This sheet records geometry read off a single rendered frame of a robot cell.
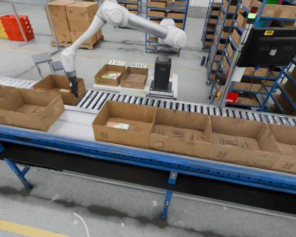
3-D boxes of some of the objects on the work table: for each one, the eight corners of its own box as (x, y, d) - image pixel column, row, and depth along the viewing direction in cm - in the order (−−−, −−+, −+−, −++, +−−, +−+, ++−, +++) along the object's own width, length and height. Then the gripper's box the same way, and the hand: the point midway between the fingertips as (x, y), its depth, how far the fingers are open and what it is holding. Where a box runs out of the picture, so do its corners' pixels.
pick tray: (126, 73, 243) (126, 66, 237) (117, 87, 214) (117, 79, 208) (106, 70, 247) (105, 63, 240) (95, 84, 217) (93, 76, 211)
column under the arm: (151, 80, 231) (153, 54, 210) (172, 82, 229) (175, 56, 208) (149, 90, 211) (150, 63, 190) (171, 92, 209) (175, 65, 188)
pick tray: (148, 75, 241) (148, 68, 235) (144, 90, 212) (144, 82, 205) (128, 73, 243) (127, 66, 237) (120, 87, 214) (120, 79, 208)
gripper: (72, 79, 161) (77, 101, 177) (78, 73, 171) (83, 94, 187) (64, 78, 162) (70, 100, 178) (71, 72, 172) (76, 93, 188)
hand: (76, 94), depth 180 cm, fingers closed, pressing on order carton
